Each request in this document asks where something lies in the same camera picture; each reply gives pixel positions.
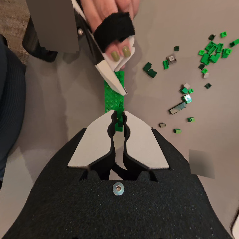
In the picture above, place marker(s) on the long green studded plate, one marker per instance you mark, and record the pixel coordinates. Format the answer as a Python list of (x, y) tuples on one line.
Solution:
[(112, 99)]

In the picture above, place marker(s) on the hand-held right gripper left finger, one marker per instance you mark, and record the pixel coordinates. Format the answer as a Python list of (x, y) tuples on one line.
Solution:
[(91, 141)]

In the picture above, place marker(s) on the grey desk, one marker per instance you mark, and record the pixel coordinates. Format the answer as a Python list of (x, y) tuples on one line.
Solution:
[(56, 93)]

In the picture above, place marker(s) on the small white tile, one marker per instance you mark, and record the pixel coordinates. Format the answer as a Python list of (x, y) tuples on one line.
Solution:
[(206, 75)]

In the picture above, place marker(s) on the small dark green tile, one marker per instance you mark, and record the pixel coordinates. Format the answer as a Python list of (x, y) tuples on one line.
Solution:
[(119, 110)]

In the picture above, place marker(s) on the scattered green toy bricks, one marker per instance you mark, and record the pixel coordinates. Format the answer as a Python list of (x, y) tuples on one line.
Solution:
[(205, 58)]

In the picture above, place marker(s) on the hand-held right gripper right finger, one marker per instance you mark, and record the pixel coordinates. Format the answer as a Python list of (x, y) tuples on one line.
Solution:
[(143, 143)]

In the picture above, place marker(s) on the person's dark ribbed clothing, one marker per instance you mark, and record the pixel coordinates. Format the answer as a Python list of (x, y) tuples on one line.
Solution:
[(11, 93)]

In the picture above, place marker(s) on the white flat object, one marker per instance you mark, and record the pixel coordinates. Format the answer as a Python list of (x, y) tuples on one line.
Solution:
[(236, 227)]

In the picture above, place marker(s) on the grey flat brick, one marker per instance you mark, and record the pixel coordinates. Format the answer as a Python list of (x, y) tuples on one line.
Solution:
[(174, 62)]

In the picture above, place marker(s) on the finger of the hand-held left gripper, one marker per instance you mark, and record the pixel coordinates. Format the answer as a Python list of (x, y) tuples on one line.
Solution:
[(109, 74)]

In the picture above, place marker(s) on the person's left hand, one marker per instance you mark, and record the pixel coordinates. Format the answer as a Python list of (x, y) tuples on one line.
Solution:
[(112, 7)]

